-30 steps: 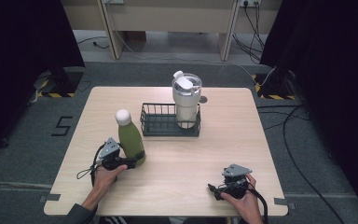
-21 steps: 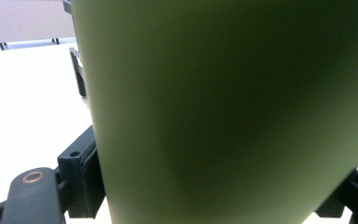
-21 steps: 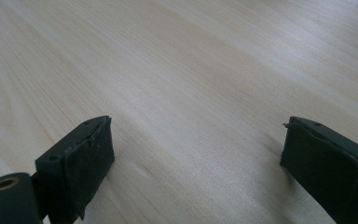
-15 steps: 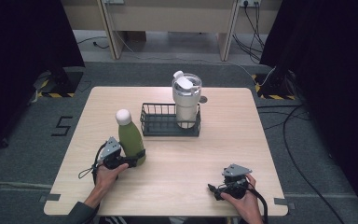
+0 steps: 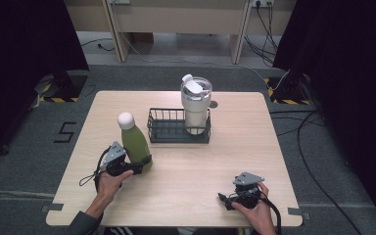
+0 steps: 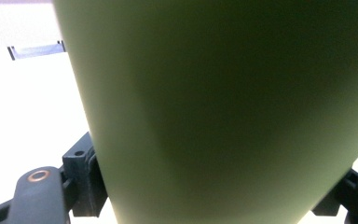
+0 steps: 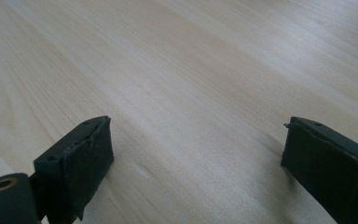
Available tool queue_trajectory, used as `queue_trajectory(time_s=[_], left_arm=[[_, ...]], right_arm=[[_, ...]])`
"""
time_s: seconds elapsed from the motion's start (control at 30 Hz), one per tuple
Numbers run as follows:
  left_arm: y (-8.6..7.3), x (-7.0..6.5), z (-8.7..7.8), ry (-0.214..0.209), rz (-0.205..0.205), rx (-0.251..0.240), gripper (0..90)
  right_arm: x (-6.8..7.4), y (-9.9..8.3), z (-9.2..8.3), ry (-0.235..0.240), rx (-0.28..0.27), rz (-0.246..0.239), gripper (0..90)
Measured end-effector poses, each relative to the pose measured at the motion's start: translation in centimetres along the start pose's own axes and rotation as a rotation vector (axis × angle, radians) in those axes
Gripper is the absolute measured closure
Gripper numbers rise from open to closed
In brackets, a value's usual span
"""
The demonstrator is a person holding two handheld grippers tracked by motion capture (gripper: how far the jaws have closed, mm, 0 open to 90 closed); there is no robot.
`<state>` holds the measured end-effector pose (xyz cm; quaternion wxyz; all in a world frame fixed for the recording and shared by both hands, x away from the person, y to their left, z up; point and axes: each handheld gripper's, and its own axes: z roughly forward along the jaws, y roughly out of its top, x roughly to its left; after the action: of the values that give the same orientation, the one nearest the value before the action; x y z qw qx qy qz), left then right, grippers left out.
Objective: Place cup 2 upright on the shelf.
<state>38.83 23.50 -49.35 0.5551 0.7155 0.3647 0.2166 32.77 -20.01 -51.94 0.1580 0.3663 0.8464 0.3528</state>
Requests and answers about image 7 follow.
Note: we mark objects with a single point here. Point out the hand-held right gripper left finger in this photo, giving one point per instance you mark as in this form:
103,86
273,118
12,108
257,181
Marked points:
74,168

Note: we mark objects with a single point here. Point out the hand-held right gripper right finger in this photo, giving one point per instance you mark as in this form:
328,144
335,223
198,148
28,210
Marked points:
329,168

